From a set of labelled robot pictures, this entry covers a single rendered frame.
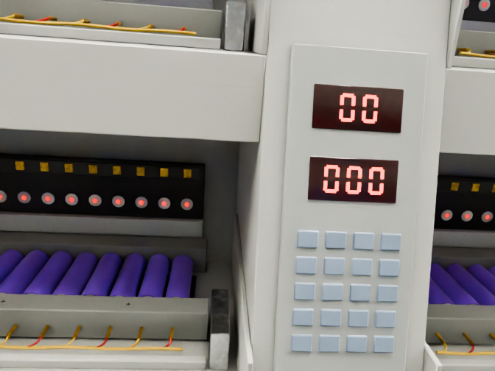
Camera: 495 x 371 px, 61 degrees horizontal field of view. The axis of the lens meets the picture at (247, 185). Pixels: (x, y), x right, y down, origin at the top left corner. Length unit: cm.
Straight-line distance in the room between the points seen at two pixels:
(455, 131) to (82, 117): 20
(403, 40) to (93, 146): 29
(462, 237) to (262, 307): 28
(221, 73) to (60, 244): 24
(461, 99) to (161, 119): 16
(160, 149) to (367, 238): 25
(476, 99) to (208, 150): 25
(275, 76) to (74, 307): 20
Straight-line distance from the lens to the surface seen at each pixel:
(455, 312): 35
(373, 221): 23
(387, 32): 24
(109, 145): 43
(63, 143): 44
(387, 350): 25
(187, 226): 39
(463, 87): 26
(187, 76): 22
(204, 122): 22
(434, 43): 25
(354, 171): 22
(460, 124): 26
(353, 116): 22
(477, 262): 45
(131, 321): 31
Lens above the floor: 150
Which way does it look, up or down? 3 degrees down
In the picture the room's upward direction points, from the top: 3 degrees clockwise
